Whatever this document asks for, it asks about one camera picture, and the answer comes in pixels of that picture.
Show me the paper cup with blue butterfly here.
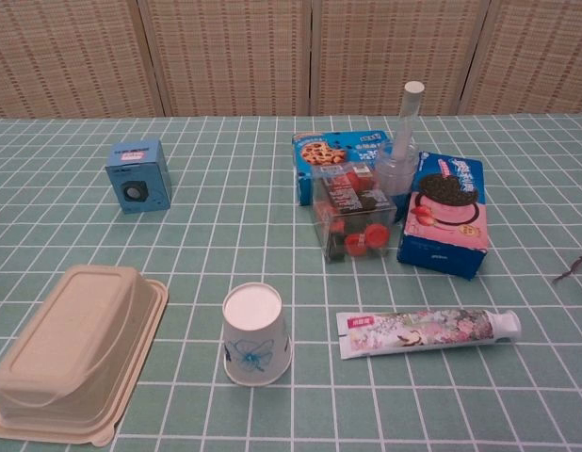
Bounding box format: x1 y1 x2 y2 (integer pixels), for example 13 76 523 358
221 282 293 387

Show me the green checked tablecloth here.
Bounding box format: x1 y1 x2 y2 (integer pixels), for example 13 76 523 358
0 112 582 452

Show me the clear plastic tube with cap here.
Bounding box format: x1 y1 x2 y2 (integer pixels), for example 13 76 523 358
392 80 425 166

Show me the beige lidded lunch container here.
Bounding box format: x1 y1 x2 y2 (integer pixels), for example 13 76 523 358
0 264 170 447

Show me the blue chocolate chip cookie box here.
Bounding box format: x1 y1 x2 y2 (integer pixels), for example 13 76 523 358
292 129 396 207

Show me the floral toothpaste tube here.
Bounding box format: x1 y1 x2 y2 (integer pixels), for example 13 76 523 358
335 308 523 362

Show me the pink and blue Oreo box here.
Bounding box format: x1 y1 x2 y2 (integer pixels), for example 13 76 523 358
396 150 491 282

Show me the woven bamboo screen panel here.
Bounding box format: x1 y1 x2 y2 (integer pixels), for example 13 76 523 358
458 0 582 115
311 0 491 117
138 0 316 118
0 0 168 119

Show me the clear box with red caps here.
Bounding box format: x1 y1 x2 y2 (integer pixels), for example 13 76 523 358
309 162 398 264

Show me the small blue speaker box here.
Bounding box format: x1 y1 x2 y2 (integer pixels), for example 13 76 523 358
105 138 173 216

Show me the clear plastic jar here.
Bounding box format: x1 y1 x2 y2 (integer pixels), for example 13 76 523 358
375 136 420 197

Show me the dark red grape bunch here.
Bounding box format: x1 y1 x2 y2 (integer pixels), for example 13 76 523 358
552 251 582 284

